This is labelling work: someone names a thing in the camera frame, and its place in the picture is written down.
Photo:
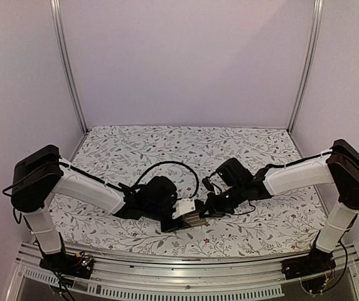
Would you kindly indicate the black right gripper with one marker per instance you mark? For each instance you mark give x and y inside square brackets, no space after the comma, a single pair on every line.
[214,211]

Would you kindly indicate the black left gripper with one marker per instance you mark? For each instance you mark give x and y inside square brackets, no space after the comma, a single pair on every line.
[175,226]

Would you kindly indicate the white remote control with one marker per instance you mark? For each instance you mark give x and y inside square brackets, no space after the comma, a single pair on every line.
[194,219]

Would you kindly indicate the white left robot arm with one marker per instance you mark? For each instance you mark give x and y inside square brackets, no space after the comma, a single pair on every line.
[40,176]

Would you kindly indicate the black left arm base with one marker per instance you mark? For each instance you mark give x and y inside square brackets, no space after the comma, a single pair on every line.
[79,265]

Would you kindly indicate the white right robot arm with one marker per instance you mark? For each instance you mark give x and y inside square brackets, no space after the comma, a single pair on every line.
[332,172]

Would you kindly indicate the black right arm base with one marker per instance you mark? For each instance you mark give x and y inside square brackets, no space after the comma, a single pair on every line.
[316,269]

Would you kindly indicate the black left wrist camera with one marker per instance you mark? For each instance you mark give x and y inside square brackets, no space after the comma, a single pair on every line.
[162,191]

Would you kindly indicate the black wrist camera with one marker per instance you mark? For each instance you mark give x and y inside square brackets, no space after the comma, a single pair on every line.
[162,191]
[232,172]

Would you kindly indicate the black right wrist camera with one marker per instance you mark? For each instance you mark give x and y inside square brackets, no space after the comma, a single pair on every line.
[232,172]

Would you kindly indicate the left aluminium frame post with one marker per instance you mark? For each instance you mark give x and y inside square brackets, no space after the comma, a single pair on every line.
[56,15]

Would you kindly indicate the aluminium frame post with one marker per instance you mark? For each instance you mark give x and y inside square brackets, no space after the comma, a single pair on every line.
[56,15]
[307,66]

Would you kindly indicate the right aluminium frame post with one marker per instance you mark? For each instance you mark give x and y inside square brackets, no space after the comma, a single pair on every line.
[307,66]

